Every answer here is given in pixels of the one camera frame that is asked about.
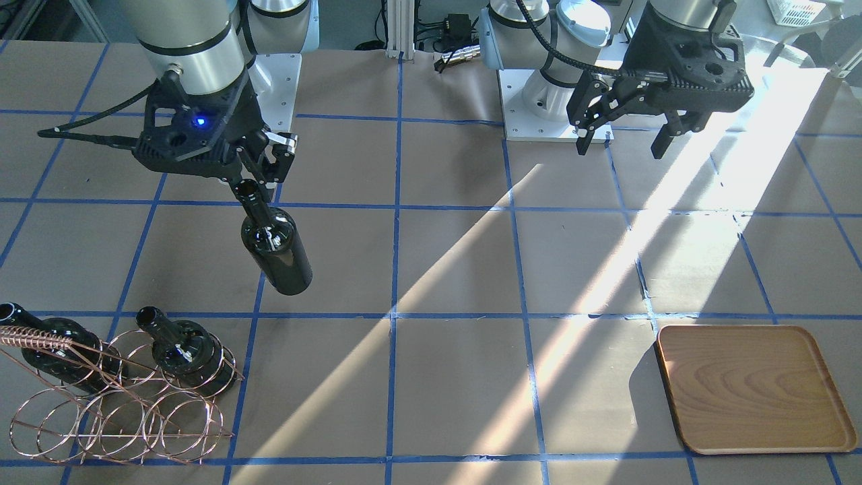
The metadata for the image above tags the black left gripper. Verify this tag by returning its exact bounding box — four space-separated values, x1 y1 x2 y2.
567 3 755 160

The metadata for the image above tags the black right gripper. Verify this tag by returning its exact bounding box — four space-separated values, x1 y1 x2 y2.
132 71 298 185

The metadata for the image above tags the dark wine bottle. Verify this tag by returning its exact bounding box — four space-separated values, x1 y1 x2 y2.
233 179 313 296
135 306 239 398
1 302 127 395

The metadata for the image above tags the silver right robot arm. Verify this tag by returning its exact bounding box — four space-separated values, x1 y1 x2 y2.
121 1 319 187

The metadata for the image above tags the wooden tray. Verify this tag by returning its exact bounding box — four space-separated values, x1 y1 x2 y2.
655 325 859 455

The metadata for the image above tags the black power adapter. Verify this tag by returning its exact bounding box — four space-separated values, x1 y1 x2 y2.
441 13 472 44

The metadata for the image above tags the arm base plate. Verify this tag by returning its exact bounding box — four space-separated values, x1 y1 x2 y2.
249 53 302 132
498 67 584 142

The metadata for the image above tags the black corrugated cable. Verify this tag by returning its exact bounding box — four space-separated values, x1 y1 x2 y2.
38 81 162 150
515 0 630 76

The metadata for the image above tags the aluminium frame post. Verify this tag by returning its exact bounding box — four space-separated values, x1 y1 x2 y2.
384 0 418 62

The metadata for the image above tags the copper wire bottle basket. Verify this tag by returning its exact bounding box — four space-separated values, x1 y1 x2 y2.
2 327 233 465

